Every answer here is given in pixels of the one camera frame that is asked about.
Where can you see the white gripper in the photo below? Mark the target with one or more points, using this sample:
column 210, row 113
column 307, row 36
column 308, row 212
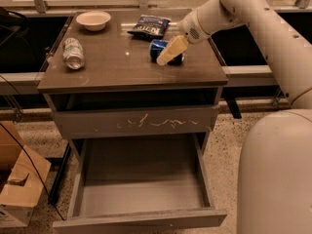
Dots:
column 190, row 28

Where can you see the blue pepsi can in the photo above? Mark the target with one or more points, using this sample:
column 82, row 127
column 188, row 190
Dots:
column 157, row 46

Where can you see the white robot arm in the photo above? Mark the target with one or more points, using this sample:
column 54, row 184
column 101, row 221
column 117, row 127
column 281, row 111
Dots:
column 275, row 167

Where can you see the grey drawer cabinet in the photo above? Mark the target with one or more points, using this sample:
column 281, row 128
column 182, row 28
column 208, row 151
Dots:
column 119, row 74

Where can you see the closed grey top drawer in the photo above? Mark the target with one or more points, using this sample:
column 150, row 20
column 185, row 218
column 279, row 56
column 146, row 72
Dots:
column 132, row 122

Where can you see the white green soda can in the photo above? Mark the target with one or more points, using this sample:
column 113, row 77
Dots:
column 72, row 54

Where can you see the open grey middle drawer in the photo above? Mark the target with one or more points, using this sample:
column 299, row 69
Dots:
column 130, row 185

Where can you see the dark blue chip bag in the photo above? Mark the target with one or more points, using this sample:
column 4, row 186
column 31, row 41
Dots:
column 150, row 27

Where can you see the white paper bowl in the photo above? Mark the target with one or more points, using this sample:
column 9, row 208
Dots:
column 94, row 20

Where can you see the brown cardboard box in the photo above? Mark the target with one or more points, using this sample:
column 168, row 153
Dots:
column 22, row 174

